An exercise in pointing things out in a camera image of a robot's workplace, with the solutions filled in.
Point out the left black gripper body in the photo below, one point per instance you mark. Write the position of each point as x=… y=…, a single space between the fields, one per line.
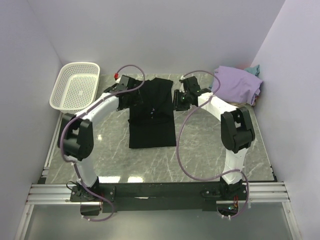
x=133 y=100

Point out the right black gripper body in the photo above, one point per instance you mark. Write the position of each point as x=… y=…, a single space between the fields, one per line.
x=181 y=101

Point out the black floral t shirt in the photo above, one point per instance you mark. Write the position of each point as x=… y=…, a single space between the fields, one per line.
x=152 y=123

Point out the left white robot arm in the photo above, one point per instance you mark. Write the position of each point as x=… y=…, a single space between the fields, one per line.
x=76 y=137

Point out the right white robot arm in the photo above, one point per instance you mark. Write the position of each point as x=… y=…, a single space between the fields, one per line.
x=236 y=127

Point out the white perforated plastic basket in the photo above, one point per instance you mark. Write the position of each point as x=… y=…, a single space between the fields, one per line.
x=76 y=87

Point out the tan folded garment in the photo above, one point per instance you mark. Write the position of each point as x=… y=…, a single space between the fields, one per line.
x=238 y=105

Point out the folded lavender t shirt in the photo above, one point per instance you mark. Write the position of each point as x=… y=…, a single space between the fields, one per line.
x=236 y=85

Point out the teal folded garment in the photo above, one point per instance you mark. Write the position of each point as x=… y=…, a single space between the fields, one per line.
x=255 y=70

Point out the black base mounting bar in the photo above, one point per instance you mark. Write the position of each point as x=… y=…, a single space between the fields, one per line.
x=169 y=196

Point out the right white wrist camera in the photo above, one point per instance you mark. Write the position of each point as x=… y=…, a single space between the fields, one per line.
x=182 y=88

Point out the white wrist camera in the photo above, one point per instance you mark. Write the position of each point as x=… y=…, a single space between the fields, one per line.
x=182 y=88
x=117 y=77

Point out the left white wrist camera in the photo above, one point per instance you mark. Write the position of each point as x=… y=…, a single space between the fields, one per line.
x=117 y=77

